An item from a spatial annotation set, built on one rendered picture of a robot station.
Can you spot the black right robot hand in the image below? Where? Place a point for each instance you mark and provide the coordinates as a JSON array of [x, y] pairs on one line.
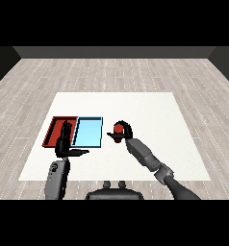
[[127, 130]]

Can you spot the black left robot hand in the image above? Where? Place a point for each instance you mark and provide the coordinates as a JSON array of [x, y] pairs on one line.
[[63, 142]]

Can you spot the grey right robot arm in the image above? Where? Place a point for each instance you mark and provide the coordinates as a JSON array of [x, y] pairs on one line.
[[148, 159]]

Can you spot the red shallow open box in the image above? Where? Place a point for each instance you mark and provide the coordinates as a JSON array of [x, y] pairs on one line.
[[53, 132]]

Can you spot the dark grey robot body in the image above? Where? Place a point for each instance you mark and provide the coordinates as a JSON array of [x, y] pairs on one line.
[[114, 193]]

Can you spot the red can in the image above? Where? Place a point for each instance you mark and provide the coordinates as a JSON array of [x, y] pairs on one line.
[[119, 129]]

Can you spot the light blue shallow open box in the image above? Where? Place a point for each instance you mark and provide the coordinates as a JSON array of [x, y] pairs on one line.
[[87, 132]]

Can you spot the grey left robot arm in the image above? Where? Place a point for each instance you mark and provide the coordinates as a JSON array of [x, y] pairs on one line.
[[56, 179]]

